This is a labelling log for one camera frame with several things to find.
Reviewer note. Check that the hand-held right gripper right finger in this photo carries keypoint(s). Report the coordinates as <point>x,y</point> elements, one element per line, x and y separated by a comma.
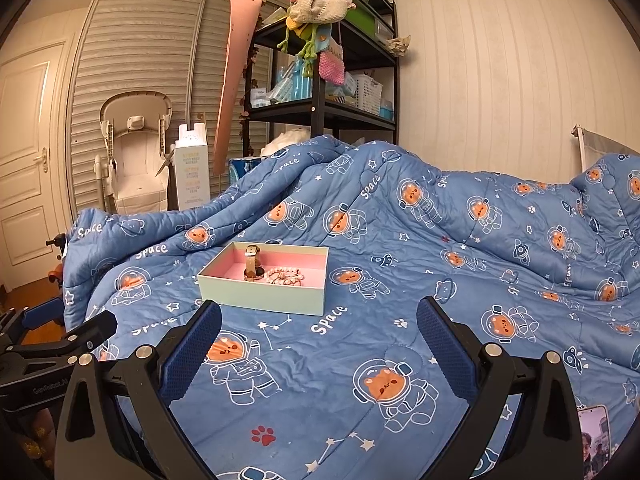
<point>445,350</point>

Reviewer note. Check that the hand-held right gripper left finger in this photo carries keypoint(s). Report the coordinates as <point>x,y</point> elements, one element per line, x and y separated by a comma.
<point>192,355</point>

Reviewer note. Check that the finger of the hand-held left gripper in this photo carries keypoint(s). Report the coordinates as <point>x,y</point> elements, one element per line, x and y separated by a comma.
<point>42,315</point>
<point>95,330</point>

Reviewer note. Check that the pink-lined jewelry box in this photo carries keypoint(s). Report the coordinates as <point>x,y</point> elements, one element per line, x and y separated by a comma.
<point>260,296</point>

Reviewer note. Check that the black knobbed stand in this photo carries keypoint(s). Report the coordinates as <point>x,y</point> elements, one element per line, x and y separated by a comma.
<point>57,247</point>

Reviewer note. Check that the blue astronaut bear blanket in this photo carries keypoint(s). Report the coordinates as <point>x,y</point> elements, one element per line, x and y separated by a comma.
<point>400,270</point>

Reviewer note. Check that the cream panelled door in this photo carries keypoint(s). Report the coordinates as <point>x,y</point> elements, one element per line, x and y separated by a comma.
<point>30,160</point>

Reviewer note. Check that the smartphone with lit screen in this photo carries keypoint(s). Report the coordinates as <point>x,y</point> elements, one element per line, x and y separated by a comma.
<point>592,440</point>

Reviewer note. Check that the white baby high chair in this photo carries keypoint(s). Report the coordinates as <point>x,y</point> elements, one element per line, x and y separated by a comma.
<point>135,160</point>

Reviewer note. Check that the tall white cardboard box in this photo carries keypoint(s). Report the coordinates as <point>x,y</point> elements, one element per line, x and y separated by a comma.
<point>192,175</point>

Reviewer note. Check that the blue tissue pack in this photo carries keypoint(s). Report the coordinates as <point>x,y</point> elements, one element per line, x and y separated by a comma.
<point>242,167</point>

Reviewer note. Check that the white fluffy stuffing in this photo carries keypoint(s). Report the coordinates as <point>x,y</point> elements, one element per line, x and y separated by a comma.
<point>287,137</point>

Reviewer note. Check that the white framed fabric rack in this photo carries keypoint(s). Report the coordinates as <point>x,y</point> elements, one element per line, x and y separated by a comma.
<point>600,145</point>

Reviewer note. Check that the white plastic basket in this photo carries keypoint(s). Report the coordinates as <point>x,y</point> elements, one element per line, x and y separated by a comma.
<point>367,92</point>

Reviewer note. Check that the black metal shelf rack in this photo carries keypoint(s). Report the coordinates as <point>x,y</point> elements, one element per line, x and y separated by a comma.
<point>320,105</point>

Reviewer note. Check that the cream louvered closet door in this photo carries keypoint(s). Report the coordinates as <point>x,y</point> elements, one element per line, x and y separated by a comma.
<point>140,50</point>

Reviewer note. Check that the long pink folded board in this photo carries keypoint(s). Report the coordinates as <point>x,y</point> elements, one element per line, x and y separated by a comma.
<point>235,75</point>

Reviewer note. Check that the blue bottles pack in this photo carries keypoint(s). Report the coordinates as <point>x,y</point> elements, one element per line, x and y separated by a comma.
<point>300,80</point>

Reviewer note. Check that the pink crochet pouch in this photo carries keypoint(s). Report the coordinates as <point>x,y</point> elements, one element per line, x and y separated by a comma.
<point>330,67</point>

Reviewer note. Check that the crumpled beige paper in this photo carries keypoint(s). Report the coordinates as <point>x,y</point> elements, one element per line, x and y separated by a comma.
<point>399,45</point>

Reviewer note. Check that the green crochet frog toy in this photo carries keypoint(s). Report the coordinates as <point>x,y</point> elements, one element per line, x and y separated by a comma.
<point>306,45</point>

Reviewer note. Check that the green storage box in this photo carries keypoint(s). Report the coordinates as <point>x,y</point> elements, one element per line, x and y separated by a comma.
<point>362,22</point>

